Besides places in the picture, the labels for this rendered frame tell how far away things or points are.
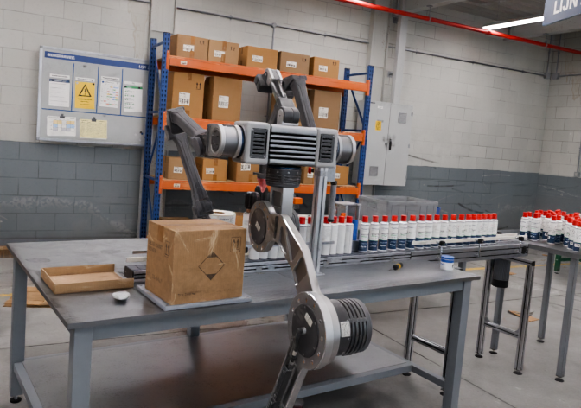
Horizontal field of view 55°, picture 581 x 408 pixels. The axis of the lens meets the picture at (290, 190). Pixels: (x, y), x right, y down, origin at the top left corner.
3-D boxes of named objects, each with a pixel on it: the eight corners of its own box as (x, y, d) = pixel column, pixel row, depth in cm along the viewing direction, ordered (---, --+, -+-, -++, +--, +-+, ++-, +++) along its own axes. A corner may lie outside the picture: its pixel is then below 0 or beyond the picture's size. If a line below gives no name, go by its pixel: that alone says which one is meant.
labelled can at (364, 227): (362, 251, 316) (366, 214, 314) (368, 252, 312) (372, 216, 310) (355, 251, 313) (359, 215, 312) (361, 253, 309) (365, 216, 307)
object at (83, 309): (328, 233, 408) (328, 231, 407) (480, 279, 300) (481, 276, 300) (6, 246, 289) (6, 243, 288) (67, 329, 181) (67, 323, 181)
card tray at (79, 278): (113, 272, 248) (114, 263, 248) (133, 287, 227) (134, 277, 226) (41, 277, 231) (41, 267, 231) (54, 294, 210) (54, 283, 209)
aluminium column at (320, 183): (313, 271, 279) (325, 136, 273) (319, 273, 276) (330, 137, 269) (306, 272, 277) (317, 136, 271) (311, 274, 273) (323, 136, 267)
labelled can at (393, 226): (391, 249, 329) (394, 214, 327) (398, 251, 325) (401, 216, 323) (385, 249, 326) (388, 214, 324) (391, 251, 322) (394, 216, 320)
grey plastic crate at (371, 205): (405, 219, 535) (407, 196, 533) (436, 226, 501) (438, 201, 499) (355, 219, 503) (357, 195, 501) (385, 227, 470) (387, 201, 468)
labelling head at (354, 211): (344, 245, 326) (348, 201, 323) (359, 251, 315) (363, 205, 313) (325, 246, 318) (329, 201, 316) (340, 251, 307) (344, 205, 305)
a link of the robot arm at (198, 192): (165, 124, 251) (188, 118, 256) (162, 127, 256) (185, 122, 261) (195, 215, 249) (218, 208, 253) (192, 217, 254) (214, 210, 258)
